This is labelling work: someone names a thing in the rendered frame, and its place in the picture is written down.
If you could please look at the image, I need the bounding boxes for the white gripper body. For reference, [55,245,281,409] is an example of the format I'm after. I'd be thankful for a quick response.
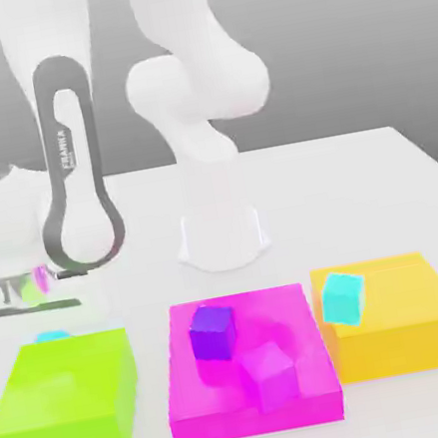
[0,285,115,348]

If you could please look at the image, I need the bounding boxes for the small light blue cube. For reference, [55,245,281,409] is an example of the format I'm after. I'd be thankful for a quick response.
[34,326,72,345]

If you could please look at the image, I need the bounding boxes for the small purple cube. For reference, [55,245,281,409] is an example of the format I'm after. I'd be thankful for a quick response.
[185,299,243,367]

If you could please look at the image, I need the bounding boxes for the small magenta cube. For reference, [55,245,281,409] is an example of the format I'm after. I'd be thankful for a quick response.
[236,337,304,417]

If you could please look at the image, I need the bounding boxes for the small cyan cube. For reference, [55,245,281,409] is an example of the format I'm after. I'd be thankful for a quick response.
[314,266,373,333]

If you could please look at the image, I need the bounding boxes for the large green box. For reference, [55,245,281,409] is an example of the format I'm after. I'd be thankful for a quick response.
[0,325,150,438]

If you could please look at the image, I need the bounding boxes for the large magenta box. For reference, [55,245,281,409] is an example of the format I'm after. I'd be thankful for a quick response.
[148,277,349,438]

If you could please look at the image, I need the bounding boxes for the large orange box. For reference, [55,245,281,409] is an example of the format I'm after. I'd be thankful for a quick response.
[307,247,438,390]

